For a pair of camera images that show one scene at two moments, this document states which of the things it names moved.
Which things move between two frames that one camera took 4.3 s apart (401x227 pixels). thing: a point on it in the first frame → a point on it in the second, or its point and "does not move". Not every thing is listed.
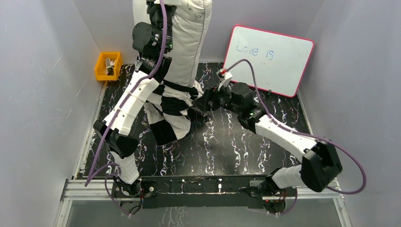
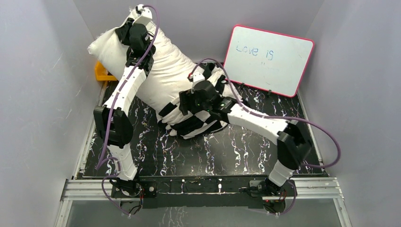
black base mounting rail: [200, 192] does not move
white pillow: [187, 28] → [170, 67]
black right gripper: [212, 94] → [186, 97]
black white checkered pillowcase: [167, 111] → [198, 123]
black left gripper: [153, 5] → [124, 34]
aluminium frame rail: [79, 190] does not move
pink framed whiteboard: [279, 60] does not move
